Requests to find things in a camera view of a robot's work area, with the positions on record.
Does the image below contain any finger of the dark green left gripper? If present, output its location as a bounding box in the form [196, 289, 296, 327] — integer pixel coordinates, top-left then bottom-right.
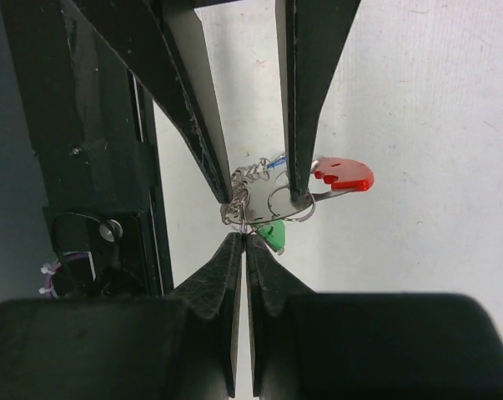
[275, 0, 360, 188]
[72, 1, 232, 204]

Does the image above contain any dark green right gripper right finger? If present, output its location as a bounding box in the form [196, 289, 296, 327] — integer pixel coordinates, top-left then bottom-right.
[245, 235, 503, 399]

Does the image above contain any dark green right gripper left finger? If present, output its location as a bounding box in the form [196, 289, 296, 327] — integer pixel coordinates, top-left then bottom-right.
[0, 233, 243, 399]

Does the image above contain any key with green tag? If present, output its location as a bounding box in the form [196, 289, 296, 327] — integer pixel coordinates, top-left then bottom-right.
[256, 220, 286, 255]

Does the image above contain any red-handled metal keyring holder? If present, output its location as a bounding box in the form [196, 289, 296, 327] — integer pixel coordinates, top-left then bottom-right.
[220, 157, 375, 226]

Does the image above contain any blue key tag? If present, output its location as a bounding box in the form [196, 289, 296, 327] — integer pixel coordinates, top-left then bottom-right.
[267, 156, 286, 170]

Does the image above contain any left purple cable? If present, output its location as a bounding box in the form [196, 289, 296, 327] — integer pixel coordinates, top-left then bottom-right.
[38, 253, 93, 300]

